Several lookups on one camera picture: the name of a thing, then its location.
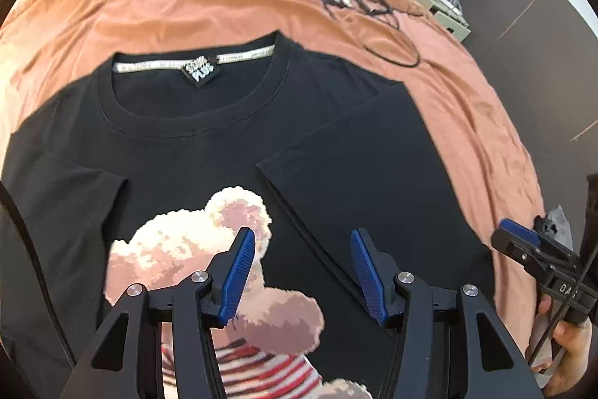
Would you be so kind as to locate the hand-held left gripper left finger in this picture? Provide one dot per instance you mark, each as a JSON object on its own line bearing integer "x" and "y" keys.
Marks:
{"x": 236, "y": 273}

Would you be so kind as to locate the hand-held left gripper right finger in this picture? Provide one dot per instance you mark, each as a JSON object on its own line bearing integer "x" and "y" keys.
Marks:
{"x": 369, "y": 277}

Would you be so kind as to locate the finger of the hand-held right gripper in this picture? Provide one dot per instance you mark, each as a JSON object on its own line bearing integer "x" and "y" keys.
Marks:
{"x": 516, "y": 230}

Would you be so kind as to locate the black bear print T-shirt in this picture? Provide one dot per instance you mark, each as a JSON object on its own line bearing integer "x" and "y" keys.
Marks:
{"x": 327, "y": 146}

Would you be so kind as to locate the person's right hand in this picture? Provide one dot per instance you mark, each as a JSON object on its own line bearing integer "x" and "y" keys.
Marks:
{"x": 577, "y": 347}

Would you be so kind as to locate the grey fluffy rug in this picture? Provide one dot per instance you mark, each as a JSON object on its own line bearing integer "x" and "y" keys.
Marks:
{"x": 563, "y": 226}

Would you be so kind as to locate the cream nightstand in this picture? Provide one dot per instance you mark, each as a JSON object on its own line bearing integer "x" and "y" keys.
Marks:
{"x": 451, "y": 18}

